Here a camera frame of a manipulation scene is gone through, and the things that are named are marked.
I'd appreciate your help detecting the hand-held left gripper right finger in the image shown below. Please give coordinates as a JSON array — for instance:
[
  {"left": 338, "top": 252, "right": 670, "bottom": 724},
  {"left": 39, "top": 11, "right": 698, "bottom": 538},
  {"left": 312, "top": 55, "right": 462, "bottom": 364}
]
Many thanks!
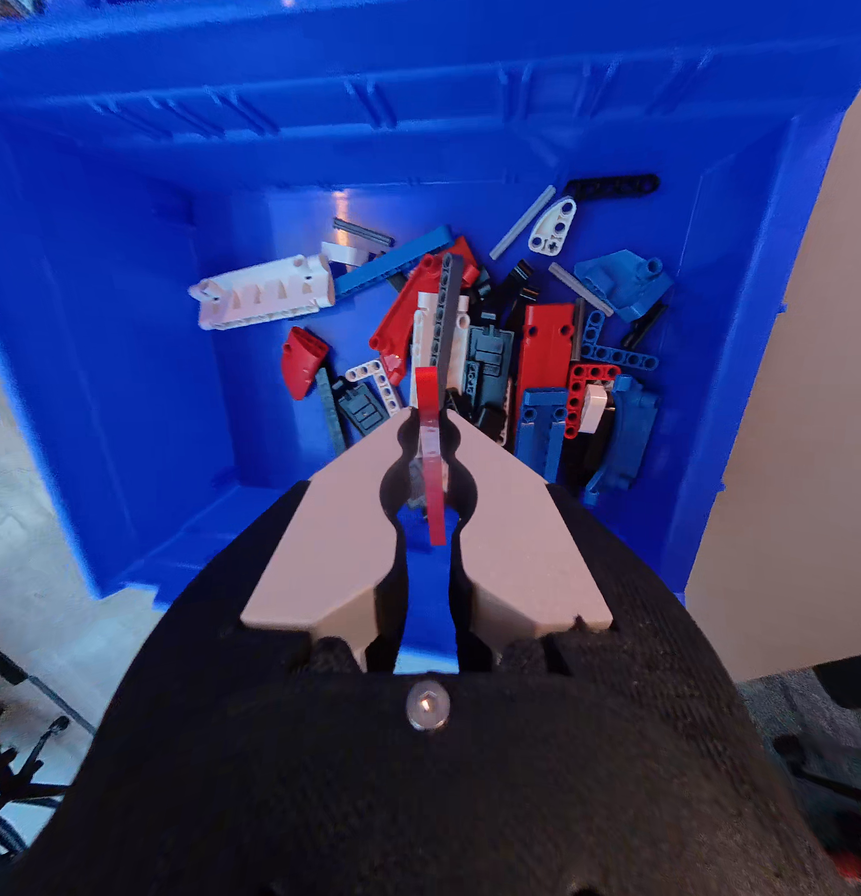
[{"left": 441, "top": 408, "right": 614, "bottom": 673}]

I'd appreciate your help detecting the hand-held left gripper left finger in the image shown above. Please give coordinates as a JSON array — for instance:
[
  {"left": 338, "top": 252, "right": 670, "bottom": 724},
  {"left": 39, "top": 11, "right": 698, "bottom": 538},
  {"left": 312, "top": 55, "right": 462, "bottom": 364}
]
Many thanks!
[{"left": 240, "top": 408, "right": 421, "bottom": 673}]

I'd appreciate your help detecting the thin red lego beam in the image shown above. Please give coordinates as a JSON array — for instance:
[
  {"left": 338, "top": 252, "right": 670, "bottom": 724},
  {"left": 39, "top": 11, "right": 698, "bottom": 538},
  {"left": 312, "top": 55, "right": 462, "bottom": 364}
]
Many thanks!
[{"left": 414, "top": 366, "right": 450, "bottom": 548}]

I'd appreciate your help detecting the heap of larger lego parts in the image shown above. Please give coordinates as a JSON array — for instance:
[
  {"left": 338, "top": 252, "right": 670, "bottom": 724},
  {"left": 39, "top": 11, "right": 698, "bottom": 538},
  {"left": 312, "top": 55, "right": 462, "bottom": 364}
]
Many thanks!
[{"left": 187, "top": 173, "right": 678, "bottom": 506}]

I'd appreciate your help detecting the blue bin with code sticker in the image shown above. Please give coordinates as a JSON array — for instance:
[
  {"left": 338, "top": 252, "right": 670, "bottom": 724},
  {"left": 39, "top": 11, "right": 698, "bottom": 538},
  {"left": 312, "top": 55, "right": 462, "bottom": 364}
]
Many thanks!
[{"left": 0, "top": 0, "right": 861, "bottom": 610}]

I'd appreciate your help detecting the black chair base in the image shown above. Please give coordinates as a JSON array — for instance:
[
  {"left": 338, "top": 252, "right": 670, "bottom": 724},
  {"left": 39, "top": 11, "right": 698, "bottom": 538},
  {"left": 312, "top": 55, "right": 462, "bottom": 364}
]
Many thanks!
[{"left": 0, "top": 633, "right": 99, "bottom": 865}]

